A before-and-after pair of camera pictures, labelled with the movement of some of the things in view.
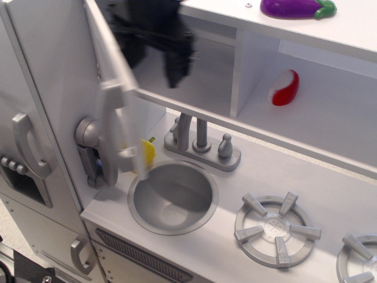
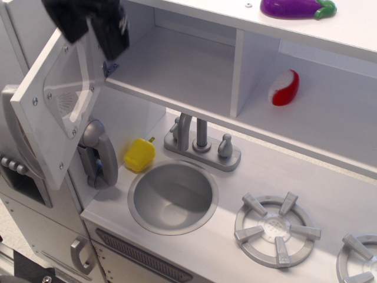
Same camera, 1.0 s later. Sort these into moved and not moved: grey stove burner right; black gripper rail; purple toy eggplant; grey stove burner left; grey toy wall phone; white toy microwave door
Moved: white toy microwave door; black gripper rail
Not moved: grey stove burner left; purple toy eggplant; grey stove burner right; grey toy wall phone
